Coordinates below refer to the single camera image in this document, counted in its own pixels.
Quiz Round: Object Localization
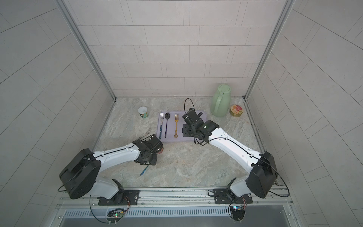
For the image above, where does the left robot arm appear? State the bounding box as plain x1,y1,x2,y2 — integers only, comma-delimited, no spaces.
58,134,164,206

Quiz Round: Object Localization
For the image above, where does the gold ornate fork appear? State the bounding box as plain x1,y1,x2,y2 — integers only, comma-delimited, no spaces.
174,113,179,138

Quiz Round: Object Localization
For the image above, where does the black glossy spoon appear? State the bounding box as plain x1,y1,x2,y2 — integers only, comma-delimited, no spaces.
164,112,170,138

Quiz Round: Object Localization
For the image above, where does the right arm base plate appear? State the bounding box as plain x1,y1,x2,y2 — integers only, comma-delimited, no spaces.
208,188,253,204

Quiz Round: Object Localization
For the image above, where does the right circuit board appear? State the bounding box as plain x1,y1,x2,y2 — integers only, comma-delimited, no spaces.
228,205,245,222

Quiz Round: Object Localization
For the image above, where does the small white paper cup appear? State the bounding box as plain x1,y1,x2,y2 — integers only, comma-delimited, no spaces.
138,107,148,118

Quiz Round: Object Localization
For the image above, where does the green plastic jug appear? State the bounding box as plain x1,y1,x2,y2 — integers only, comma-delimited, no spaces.
210,84,232,117

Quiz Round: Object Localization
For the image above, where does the round yellow tin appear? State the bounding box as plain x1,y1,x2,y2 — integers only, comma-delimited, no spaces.
230,105,244,117

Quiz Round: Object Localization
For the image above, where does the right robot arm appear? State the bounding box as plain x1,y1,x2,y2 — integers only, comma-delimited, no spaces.
182,109,278,202

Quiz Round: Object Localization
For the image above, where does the rainbow iridescent spoon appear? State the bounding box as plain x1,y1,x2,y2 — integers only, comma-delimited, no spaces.
140,165,149,176

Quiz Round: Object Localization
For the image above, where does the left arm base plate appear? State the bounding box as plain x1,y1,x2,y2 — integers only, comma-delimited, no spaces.
97,190,140,206

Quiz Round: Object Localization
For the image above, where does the lilac plastic tray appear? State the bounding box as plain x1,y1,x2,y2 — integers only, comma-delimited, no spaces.
156,111,193,143

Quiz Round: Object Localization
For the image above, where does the circuit board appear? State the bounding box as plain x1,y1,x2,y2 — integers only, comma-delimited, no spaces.
228,205,245,222
106,209,125,225

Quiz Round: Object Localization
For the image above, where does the teal handled fork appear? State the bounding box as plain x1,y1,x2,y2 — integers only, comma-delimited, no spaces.
159,113,164,140

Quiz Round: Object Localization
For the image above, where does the aluminium front rail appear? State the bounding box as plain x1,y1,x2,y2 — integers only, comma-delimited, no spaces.
56,185,293,209

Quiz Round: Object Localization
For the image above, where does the left circuit board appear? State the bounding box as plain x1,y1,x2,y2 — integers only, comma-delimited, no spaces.
106,209,125,225

